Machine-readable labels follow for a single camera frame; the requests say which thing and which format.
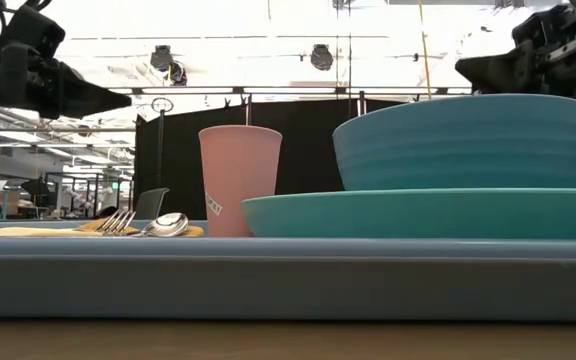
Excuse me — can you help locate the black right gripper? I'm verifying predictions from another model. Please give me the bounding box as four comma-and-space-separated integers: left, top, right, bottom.
455, 2, 576, 126

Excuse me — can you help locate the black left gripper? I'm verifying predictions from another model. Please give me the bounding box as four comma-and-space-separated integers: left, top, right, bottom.
0, 4, 133, 120

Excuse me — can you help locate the blue ribbed bowl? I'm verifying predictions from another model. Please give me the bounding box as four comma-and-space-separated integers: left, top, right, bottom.
331, 93, 576, 191

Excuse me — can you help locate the metal fork orange handle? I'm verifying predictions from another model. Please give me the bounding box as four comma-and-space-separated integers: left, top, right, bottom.
95, 208, 137, 237

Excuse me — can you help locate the metal spoon orange handle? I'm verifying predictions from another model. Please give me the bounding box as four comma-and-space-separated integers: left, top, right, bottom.
137, 212, 190, 238

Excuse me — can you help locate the teal round plate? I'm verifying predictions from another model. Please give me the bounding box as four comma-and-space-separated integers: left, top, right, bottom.
241, 187, 576, 240

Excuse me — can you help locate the pink plastic cup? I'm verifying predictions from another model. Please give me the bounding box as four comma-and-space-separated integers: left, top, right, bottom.
198, 124, 284, 238

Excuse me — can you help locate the orange cloth napkin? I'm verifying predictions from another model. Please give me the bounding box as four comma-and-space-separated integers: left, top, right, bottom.
75, 217, 205, 238

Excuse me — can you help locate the blue plastic tray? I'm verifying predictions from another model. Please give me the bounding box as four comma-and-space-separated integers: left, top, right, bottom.
0, 219, 576, 321

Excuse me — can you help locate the black round hanging lamp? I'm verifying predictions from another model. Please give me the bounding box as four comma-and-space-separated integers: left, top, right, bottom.
150, 44, 188, 86
310, 43, 334, 71

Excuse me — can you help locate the black curtain partition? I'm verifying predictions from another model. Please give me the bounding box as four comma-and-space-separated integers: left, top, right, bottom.
134, 98, 404, 221

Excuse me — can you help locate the grey office chair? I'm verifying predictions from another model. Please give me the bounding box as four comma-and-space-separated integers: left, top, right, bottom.
134, 187, 171, 221

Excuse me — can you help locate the yellow cable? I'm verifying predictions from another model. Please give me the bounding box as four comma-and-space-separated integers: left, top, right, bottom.
417, 0, 432, 99

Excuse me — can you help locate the ring on black stand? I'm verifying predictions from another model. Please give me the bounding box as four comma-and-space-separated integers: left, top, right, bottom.
151, 97, 174, 189

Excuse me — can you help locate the black metal workstation frame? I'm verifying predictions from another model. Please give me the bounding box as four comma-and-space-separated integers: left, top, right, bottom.
42, 171, 134, 220

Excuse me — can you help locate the long grey horizontal rail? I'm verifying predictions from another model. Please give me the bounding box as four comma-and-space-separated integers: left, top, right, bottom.
107, 85, 474, 97

